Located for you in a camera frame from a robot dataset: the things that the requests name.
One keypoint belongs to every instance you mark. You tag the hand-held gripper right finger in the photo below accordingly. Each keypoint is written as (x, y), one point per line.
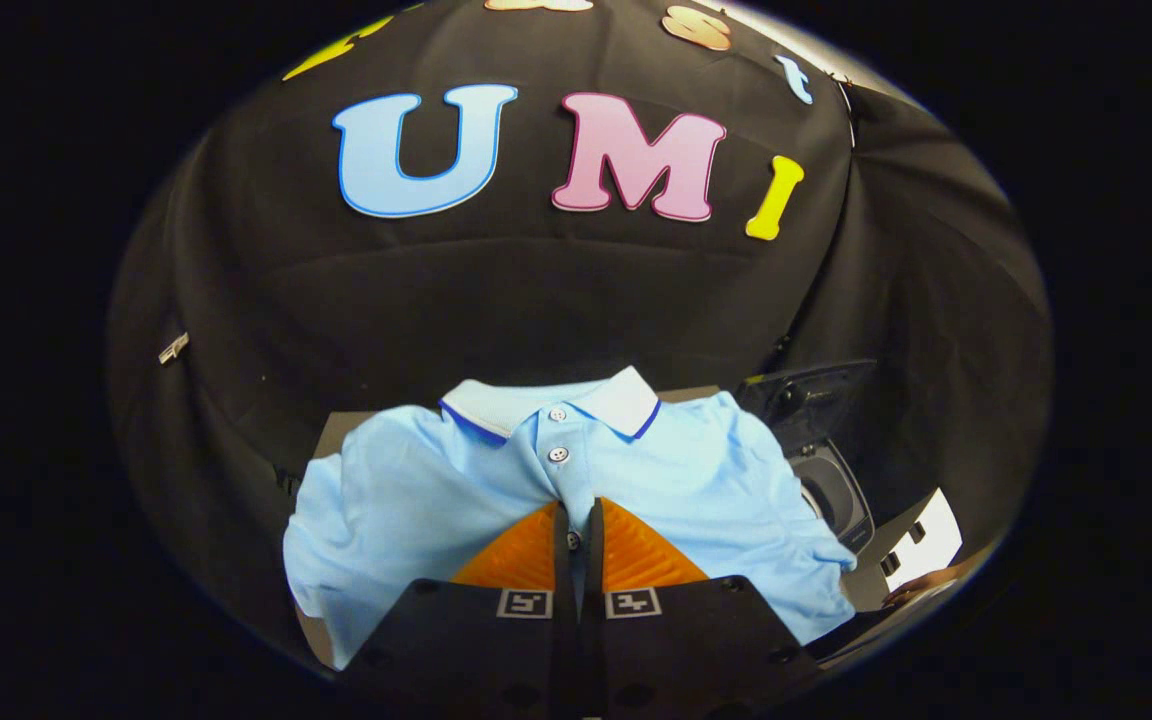
(676, 650)

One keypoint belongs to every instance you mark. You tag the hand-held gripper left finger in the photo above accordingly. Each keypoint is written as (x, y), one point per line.
(496, 650)

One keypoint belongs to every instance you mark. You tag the light blue polo shirt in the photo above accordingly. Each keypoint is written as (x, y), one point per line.
(416, 500)

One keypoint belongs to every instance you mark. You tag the dark grey washing machine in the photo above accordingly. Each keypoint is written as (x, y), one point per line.
(841, 495)

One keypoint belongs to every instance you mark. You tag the dark washing machine lid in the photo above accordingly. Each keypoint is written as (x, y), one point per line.
(816, 400)

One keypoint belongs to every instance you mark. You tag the white panel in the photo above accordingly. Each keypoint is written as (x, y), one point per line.
(926, 545)

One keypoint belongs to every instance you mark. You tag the black backdrop cloth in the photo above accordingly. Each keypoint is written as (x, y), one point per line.
(536, 290)

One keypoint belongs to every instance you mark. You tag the silver spring clamp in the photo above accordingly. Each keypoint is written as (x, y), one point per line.
(173, 347)

